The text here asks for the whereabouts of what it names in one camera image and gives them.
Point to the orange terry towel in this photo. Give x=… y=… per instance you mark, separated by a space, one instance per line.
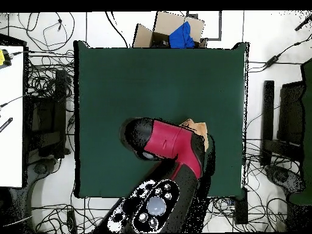
x=199 y=128

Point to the dark green table cloth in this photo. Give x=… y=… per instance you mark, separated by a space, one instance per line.
x=158 y=73

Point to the blue cloth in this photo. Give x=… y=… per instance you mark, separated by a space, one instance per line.
x=180 y=36

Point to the black equipment stand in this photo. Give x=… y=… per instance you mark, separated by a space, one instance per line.
x=59 y=109

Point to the brown cardboard box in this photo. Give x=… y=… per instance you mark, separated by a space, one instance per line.
x=168 y=24

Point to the black box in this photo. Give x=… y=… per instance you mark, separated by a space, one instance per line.
x=241 y=209

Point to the black power strip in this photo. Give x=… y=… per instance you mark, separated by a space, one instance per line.
x=72 y=221

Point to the black power adapter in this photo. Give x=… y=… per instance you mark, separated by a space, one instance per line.
x=271 y=62

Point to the white table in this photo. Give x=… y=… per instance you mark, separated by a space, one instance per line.
x=11 y=121

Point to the black bar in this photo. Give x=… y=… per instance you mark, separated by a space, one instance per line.
x=6 y=124

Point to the dark green draped cloth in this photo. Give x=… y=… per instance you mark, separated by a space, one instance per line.
x=307 y=121

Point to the yellow black tool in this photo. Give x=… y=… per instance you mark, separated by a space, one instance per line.
x=3 y=58

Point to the black rod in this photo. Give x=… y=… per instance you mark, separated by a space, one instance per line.
x=303 y=23

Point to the black upright post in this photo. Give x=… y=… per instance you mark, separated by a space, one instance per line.
x=267 y=109

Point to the black floor frame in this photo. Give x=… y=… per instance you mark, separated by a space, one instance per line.
x=220 y=26

